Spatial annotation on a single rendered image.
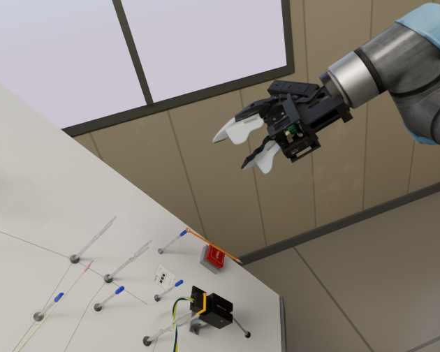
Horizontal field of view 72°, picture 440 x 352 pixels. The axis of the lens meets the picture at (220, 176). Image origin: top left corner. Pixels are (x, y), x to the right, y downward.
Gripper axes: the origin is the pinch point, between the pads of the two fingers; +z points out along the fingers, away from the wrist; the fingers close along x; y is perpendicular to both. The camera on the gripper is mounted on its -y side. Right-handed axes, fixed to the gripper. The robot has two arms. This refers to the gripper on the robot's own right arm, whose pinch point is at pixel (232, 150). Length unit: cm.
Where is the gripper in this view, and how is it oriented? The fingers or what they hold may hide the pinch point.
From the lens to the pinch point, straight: 56.1
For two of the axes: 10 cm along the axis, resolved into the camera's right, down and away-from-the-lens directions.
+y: 0.8, 7.0, -7.1
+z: -7.8, 4.9, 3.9
